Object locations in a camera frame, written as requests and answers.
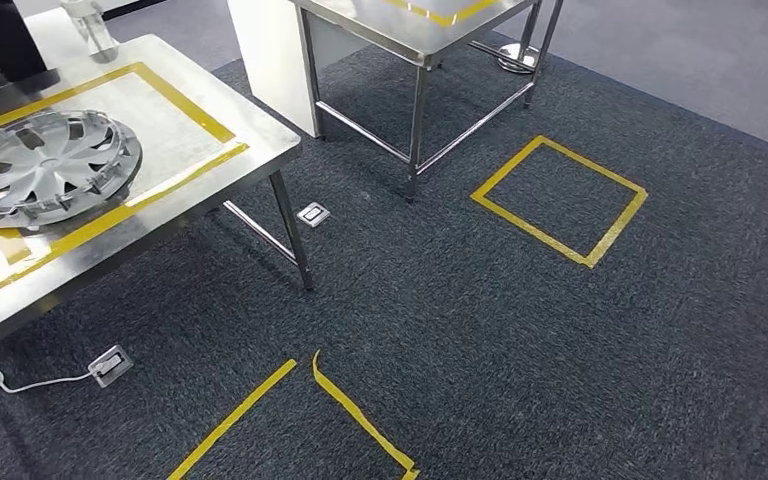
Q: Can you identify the steel workbench table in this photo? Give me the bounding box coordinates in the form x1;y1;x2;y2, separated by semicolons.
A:
287;0;565;204
0;31;317;480

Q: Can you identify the silver floor socket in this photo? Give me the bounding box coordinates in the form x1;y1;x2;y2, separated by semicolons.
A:
87;344;136;390
295;201;332;229

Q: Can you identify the yellow floor tape square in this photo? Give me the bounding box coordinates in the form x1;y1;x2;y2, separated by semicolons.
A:
166;349;421;480
469;135;650;270

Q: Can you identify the white table panel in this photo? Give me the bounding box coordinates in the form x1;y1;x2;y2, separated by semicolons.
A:
226;0;324;139

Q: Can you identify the silver wheel hubcap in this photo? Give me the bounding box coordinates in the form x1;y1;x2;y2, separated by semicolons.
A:
0;109;144;231

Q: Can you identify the clear plastic bottle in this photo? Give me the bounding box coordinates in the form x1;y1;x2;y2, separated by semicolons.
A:
60;0;121;65

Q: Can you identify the black upright device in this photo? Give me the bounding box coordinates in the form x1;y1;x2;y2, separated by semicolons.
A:
0;0;62;94

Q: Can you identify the chrome round post base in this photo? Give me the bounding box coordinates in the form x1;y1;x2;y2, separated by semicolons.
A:
496;41;546;75

